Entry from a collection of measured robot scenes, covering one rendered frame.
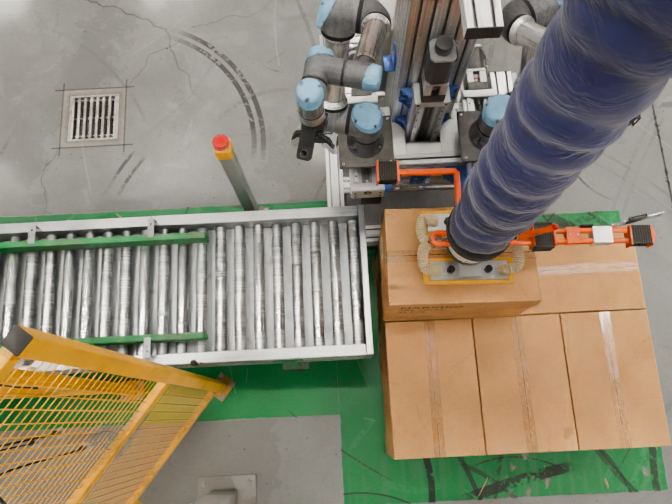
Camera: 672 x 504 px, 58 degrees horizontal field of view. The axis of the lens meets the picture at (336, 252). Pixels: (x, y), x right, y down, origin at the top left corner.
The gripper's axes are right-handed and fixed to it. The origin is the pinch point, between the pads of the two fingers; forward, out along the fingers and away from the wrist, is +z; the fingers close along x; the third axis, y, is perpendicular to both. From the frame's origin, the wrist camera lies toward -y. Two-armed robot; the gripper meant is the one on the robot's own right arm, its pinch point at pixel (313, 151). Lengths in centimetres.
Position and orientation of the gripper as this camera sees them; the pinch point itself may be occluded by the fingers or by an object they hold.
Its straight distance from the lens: 201.0
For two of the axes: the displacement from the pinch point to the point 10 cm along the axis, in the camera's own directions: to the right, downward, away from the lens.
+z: 0.1, 2.6, 9.7
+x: -9.7, -2.2, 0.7
